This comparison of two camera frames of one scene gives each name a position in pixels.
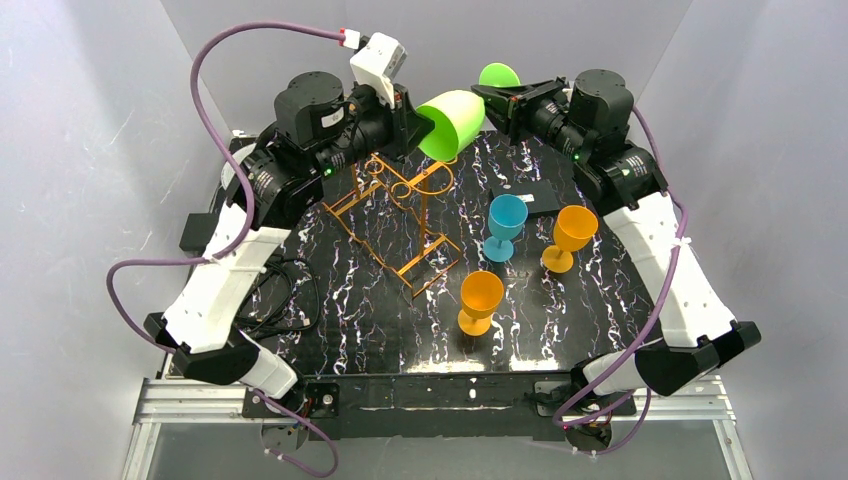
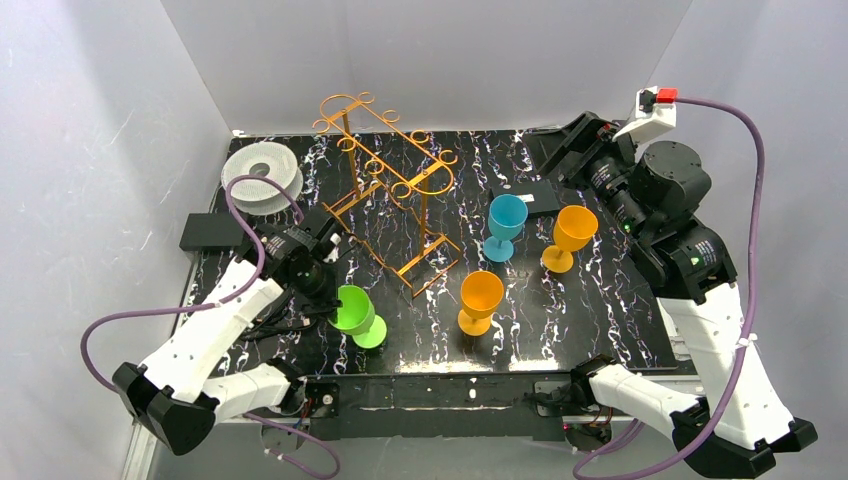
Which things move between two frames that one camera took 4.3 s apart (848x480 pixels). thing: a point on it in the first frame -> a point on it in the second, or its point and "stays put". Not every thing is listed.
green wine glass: (459, 115) -> (357, 318)
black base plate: (414, 405) stays put
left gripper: (407, 124) -> (319, 234)
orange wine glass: (481, 293) stays put
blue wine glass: (508, 214) stays put
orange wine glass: (573, 230) stays put
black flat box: (539, 195) stays put
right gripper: (519, 113) -> (573, 149)
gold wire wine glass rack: (385, 215) stays put
